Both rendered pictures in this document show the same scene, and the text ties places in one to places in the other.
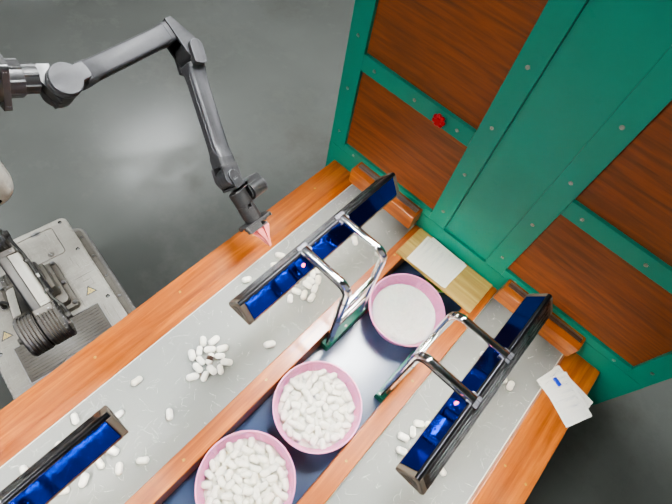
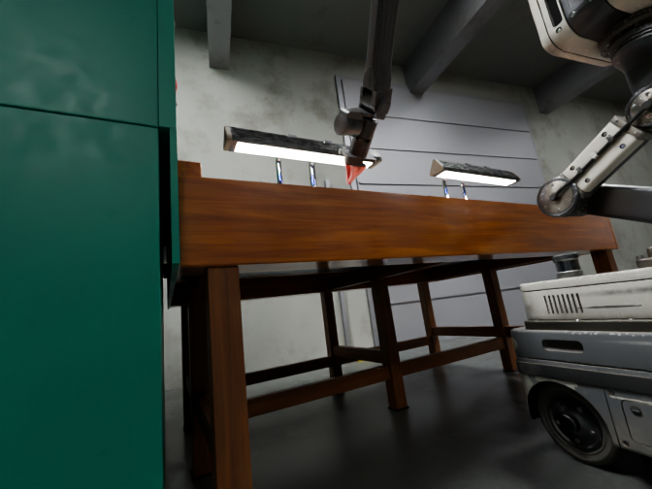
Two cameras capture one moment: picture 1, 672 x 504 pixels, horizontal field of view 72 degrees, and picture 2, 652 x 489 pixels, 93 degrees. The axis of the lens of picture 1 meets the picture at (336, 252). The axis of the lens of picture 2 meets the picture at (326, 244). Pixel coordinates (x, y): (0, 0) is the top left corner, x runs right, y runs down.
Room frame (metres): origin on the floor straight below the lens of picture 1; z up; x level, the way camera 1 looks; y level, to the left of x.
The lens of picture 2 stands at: (1.58, 0.63, 0.47)
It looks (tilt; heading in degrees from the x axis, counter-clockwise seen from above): 12 degrees up; 212
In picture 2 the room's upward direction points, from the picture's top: 7 degrees counter-clockwise
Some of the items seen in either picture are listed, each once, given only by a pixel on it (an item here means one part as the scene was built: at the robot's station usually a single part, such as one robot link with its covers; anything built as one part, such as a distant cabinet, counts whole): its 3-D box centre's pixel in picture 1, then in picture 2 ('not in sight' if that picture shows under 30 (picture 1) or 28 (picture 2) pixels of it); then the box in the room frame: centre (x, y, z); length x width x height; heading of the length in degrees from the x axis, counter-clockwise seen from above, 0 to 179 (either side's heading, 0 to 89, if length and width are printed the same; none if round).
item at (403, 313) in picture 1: (402, 314); not in sight; (0.70, -0.28, 0.71); 0.22 x 0.22 x 0.06
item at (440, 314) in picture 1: (403, 313); not in sight; (0.70, -0.28, 0.72); 0.27 x 0.27 x 0.10
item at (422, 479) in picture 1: (486, 379); not in sight; (0.41, -0.44, 1.08); 0.62 x 0.08 x 0.07; 151
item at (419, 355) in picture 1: (436, 376); not in sight; (0.45, -0.37, 0.90); 0.20 x 0.19 x 0.45; 151
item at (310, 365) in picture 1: (316, 408); not in sight; (0.31, -0.07, 0.72); 0.27 x 0.27 x 0.10
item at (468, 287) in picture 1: (443, 268); not in sight; (0.89, -0.39, 0.77); 0.33 x 0.15 x 0.01; 61
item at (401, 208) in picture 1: (384, 194); (184, 197); (1.10, -0.12, 0.83); 0.30 x 0.06 x 0.07; 61
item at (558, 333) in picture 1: (538, 317); not in sight; (0.77, -0.71, 0.83); 0.30 x 0.06 x 0.07; 61
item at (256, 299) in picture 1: (323, 238); (309, 147); (0.68, 0.04, 1.08); 0.62 x 0.08 x 0.07; 151
